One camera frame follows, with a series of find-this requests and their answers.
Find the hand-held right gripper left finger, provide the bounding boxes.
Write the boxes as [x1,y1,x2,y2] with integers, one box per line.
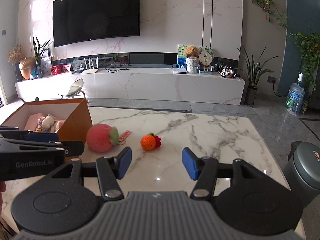
[47,147,132,201]

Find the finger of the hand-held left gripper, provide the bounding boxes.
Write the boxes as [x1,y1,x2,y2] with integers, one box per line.
[0,139,85,156]
[0,127,60,142]

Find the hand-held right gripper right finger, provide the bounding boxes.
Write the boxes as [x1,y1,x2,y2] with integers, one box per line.
[182,147,272,200]

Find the crochet lamb doll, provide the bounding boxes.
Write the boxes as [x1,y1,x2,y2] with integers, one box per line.
[37,114,55,132]

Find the pink pouch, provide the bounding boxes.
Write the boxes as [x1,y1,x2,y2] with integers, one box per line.
[25,114,60,132]

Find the white pink striped plush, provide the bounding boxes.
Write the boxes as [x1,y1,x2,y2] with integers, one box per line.
[54,119,67,133]

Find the orange cardboard box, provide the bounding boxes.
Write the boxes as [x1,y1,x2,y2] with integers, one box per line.
[0,98,93,145]

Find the pink strawberry plush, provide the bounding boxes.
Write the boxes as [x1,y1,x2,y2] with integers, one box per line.
[86,124,120,153]

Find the crochet orange toy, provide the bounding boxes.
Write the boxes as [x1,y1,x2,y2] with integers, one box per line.
[140,132,162,151]

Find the pink label tag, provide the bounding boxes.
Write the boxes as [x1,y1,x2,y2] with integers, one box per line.
[118,129,132,140]

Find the white chair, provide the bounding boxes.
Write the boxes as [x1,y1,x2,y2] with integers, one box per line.
[59,78,87,100]

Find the golden acorn jar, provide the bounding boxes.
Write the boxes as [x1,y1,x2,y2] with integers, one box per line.
[19,57,37,80]

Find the white framed picture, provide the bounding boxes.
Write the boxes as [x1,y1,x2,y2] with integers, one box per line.
[41,57,52,76]

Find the white router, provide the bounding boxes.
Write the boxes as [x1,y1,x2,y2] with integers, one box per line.
[82,57,99,74]

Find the potted orchid plant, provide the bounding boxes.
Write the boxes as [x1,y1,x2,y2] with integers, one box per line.
[32,36,53,78]

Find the white marble TV console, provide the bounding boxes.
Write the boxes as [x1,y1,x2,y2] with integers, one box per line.
[14,66,245,105]

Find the dried flowers in vase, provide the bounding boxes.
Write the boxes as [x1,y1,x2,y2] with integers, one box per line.
[7,45,25,80]

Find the black white checkered toy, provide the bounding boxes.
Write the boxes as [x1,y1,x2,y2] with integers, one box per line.
[216,64,239,78]

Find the blue green painting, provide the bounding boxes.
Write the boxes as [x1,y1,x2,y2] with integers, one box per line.
[177,44,193,68]

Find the tall floor potted plant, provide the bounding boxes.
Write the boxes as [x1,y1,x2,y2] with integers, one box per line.
[236,44,273,105]

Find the round fan on stand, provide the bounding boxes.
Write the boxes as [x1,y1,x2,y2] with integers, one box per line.
[199,46,214,72]

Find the brown teddy bear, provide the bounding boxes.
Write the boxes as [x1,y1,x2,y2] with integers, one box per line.
[184,45,199,58]

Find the grey lidded bin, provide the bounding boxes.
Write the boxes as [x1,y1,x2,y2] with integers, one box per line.
[282,141,320,222]

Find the large water bottle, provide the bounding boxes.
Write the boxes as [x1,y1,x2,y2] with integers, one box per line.
[285,72,305,117]

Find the leafy green plant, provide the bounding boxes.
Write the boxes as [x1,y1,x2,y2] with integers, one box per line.
[286,31,320,90]

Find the hanging vine plant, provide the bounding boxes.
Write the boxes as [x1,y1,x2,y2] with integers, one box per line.
[249,0,288,32]

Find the black cables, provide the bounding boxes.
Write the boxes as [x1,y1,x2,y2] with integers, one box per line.
[105,61,133,72]

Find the wall-mounted television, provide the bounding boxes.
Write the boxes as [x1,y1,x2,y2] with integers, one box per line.
[52,0,141,48]

